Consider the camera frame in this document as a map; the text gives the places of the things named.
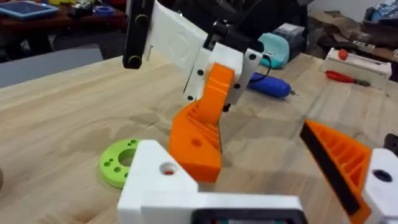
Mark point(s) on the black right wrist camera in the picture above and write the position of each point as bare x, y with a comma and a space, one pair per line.
236, 35

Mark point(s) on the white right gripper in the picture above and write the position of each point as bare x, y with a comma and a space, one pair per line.
177, 40

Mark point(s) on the orange ribbed wedge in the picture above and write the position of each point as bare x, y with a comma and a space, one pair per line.
192, 152

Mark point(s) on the brown cardboard box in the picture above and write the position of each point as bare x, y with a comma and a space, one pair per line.
335, 23

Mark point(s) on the white box with red knob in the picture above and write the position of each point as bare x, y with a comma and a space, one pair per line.
357, 67

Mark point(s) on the teal rounded case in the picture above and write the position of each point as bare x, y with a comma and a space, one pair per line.
275, 49

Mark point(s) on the dark wooden side table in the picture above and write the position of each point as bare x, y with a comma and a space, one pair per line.
62, 21

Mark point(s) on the black upright wrist plate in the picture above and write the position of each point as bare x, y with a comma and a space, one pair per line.
136, 31

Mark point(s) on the green disc with holes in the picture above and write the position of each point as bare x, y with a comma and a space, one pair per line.
112, 165

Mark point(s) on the blue tape roll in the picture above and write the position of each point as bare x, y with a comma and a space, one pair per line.
104, 11

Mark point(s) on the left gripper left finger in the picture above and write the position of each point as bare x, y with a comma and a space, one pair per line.
155, 186

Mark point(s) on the blue electric screwdriver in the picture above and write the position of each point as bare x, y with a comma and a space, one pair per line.
270, 85

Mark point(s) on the blue flat tray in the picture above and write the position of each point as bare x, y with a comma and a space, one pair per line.
26, 9

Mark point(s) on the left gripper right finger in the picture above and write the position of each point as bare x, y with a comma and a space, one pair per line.
348, 158

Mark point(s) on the grey box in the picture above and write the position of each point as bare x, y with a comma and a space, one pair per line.
290, 34

